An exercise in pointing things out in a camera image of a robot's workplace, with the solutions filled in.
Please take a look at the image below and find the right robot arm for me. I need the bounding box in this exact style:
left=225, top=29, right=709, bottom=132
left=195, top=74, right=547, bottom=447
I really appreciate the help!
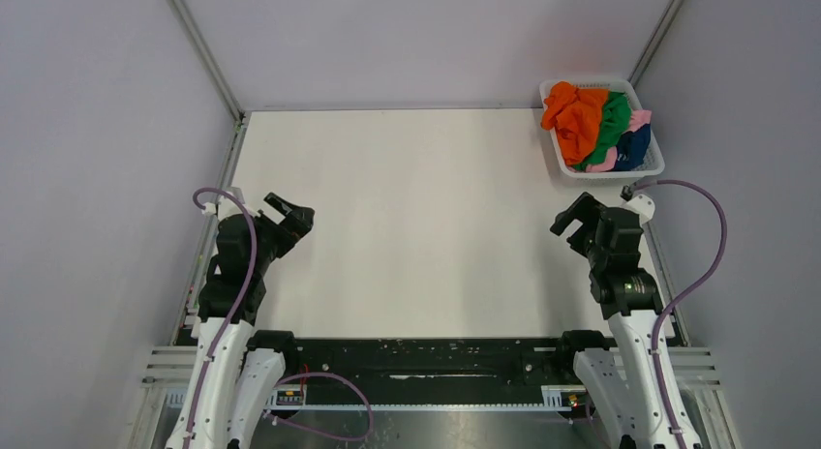
left=550, top=192, right=704, bottom=448

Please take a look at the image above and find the white cable duct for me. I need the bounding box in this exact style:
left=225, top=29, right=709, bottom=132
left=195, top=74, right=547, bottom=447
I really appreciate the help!
left=165, top=388, right=588, bottom=413

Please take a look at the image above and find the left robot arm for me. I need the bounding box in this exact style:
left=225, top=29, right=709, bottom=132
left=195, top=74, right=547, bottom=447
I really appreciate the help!
left=165, top=191, right=315, bottom=448

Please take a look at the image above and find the green t-shirt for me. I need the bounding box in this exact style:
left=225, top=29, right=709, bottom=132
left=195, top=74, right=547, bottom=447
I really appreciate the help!
left=572, top=91, right=632, bottom=171

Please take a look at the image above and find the pink t-shirt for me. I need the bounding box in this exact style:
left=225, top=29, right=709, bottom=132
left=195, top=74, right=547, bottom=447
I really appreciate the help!
left=584, top=110, right=652, bottom=173

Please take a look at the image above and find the aluminium frame rail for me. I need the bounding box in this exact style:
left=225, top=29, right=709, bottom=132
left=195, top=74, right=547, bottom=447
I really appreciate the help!
left=142, top=346, right=721, bottom=389

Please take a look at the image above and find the navy blue t-shirt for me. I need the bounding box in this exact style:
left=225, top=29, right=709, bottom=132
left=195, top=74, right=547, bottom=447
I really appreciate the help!
left=612, top=124, right=652, bottom=171

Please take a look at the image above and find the orange t-shirt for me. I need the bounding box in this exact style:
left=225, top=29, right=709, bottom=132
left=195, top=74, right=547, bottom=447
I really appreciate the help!
left=541, top=81, right=610, bottom=166

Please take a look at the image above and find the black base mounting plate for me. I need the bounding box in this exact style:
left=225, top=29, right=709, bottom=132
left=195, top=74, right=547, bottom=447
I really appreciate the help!
left=249, top=331, right=586, bottom=404

